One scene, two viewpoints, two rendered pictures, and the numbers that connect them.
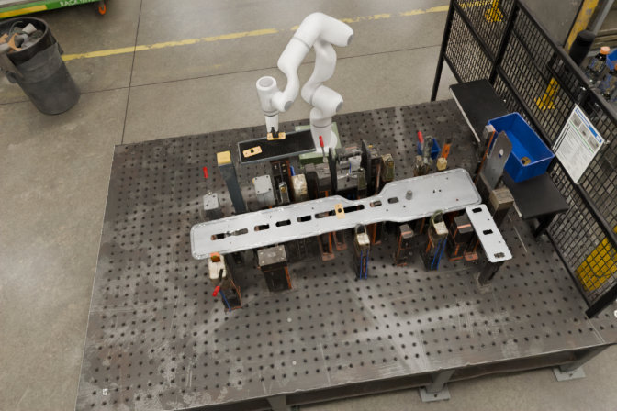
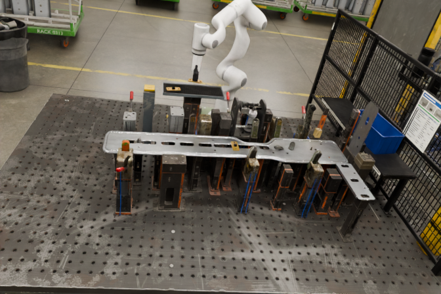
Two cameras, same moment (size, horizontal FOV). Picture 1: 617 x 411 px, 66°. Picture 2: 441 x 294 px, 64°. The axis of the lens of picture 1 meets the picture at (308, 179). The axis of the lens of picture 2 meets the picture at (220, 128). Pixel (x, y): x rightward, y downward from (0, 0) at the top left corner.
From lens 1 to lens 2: 0.89 m
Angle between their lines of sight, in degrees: 22
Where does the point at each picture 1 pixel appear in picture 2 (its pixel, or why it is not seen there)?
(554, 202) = (404, 170)
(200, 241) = (113, 141)
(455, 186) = (327, 149)
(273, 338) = (155, 243)
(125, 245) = (37, 153)
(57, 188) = not seen: outside the picture
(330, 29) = (252, 11)
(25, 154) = not seen: outside the picture
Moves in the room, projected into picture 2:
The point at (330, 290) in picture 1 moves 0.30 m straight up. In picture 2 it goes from (214, 216) to (222, 174)
